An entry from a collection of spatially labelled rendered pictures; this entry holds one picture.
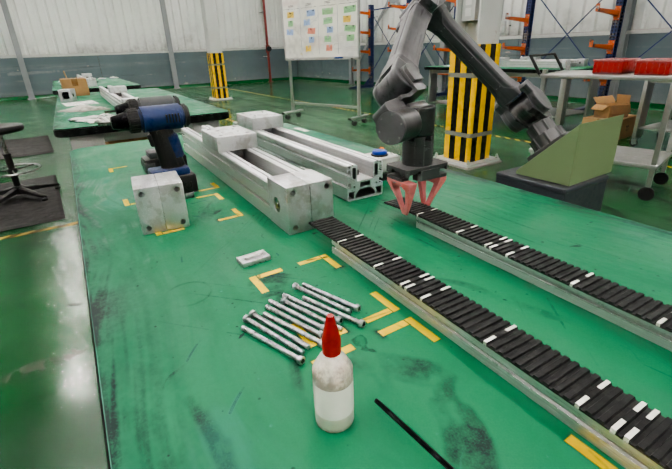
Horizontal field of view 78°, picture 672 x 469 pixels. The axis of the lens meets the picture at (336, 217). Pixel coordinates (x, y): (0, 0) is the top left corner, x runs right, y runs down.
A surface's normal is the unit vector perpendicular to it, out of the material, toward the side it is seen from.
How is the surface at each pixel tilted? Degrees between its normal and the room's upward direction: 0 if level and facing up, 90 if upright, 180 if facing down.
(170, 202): 90
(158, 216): 90
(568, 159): 90
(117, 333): 0
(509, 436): 0
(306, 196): 90
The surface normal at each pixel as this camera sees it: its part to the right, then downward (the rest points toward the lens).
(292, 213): 0.52, 0.31
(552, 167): -0.84, 0.23
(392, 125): -0.63, 0.31
